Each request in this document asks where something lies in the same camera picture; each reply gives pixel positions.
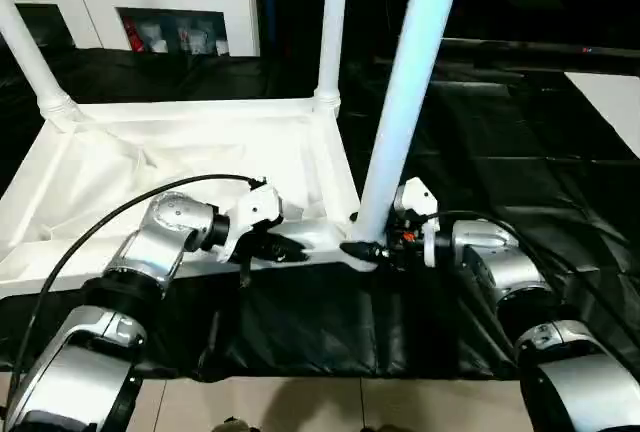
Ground small bottles behind glass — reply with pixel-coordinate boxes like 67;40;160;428
118;10;231;55

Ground white plastic table leg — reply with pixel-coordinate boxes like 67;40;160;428
352;0;469;253
314;0;351;115
0;0;83;133

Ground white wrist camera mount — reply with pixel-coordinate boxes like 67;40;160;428
394;178;441;269
222;182;285;265

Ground black plastic mat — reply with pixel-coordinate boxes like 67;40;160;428
0;47;640;383

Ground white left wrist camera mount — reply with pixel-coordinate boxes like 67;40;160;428
222;182;285;265

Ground white plastic table top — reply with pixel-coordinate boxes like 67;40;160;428
0;92;381;288

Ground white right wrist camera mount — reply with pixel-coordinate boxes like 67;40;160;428
394;178;441;269

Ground dark metal rail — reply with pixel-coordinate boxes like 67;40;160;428
440;38;640;67

